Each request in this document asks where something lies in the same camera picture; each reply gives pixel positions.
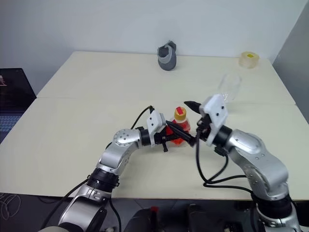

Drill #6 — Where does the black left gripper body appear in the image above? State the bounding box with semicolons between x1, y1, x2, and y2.
154;125;173;153

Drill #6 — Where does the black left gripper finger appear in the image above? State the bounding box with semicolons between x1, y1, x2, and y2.
166;121;196;147
164;135;194;144

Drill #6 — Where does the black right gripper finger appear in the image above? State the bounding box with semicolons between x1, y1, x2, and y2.
184;101;201;115

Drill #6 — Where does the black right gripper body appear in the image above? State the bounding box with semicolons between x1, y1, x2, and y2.
196;111;213;144

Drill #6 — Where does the red drink bottle yellow cap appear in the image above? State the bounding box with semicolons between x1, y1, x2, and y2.
166;106;193;147

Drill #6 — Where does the clear plastic cup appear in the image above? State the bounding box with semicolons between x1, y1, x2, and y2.
216;73;243;107

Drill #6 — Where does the grey folded cap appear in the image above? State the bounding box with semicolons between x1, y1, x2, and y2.
157;40;178;72

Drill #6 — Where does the clear yellow tape roll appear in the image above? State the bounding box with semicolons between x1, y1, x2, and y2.
239;50;260;70

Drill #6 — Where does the dark laptop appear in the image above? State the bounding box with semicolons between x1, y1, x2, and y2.
0;68;38;144

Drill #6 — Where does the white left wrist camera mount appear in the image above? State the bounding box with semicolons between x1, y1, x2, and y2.
146;110;167;147

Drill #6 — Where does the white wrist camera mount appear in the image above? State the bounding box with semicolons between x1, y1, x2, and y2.
146;110;167;147
198;94;229;147

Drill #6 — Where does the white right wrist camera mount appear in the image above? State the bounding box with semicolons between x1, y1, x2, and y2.
198;94;229;147

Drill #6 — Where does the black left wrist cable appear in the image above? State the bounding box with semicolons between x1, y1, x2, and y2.
130;104;156;130

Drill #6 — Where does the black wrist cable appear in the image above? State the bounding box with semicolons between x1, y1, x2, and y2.
130;104;156;130
194;134;254;194

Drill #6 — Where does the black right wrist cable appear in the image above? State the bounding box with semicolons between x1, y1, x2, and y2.
194;134;254;194

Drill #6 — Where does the black left shoulder cable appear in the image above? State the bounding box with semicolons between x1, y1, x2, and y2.
41;178;90;228

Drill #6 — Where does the white cable bundle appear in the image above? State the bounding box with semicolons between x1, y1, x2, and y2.
0;192;23;219

